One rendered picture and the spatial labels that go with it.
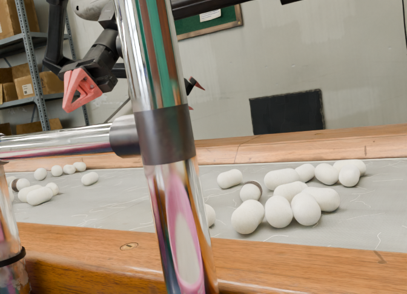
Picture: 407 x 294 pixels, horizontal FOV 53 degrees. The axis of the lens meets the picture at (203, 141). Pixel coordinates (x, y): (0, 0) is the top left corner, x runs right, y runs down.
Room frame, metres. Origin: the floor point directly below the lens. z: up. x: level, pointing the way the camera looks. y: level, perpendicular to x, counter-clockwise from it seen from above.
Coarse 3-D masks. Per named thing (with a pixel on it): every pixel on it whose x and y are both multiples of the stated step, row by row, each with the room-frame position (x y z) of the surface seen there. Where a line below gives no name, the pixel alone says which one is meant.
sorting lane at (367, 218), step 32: (384, 160) 0.46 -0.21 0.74; (64, 192) 0.59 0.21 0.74; (96, 192) 0.55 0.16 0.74; (128, 192) 0.52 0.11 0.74; (224, 192) 0.44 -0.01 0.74; (352, 192) 0.36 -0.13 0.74; (384, 192) 0.35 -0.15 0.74; (64, 224) 0.41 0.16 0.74; (96, 224) 0.40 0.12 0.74; (128, 224) 0.38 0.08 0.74; (224, 224) 0.33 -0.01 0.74; (320, 224) 0.30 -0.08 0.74; (352, 224) 0.29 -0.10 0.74; (384, 224) 0.28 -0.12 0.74
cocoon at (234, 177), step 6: (222, 174) 0.45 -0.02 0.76; (228, 174) 0.45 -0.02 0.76; (234, 174) 0.45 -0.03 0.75; (240, 174) 0.46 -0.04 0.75; (222, 180) 0.45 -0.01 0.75; (228, 180) 0.45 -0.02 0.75; (234, 180) 0.45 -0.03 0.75; (240, 180) 0.46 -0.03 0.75; (222, 186) 0.45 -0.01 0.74; (228, 186) 0.45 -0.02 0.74
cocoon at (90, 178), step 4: (92, 172) 0.62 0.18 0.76; (84, 176) 0.60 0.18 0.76; (88, 176) 0.60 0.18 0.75; (92, 176) 0.61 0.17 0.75; (96, 176) 0.62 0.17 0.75; (84, 180) 0.60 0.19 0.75; (88, 180) 0.60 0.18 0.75; (92, 180) 0.60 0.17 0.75; (96, 180) 0.62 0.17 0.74; (84, 184) 0.60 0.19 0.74; (88, 184) 0.60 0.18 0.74
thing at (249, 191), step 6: (252, 180) 0.39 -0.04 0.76; (246, 186) 0.38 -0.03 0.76; (252, 186) 0.38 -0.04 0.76; (240, 192) 0.38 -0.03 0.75; (246, 192) 0.37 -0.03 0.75; (252, 192) 0.37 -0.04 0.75; (258, 192) 0.37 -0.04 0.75; (246, 198) 0.37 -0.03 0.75; (252, 198) 0.37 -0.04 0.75; (258, 198) 0.37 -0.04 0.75
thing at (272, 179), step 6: (270, 174) 0.41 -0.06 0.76; (276, 174) 0.41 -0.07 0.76; (282, 174) 0.41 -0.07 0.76; (288, 174) 0.40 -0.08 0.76; (294, 174) 0.41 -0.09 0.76; (264, 180) 0.41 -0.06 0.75; (270, 180) 0.40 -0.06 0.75; (276, 180) 0.40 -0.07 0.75; (282, 180) 0.40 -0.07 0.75; (288, 180) 0.40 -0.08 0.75; (294, 180) 0.40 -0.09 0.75; (270, 186) 0.41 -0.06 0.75; (276, 186) 0.40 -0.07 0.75
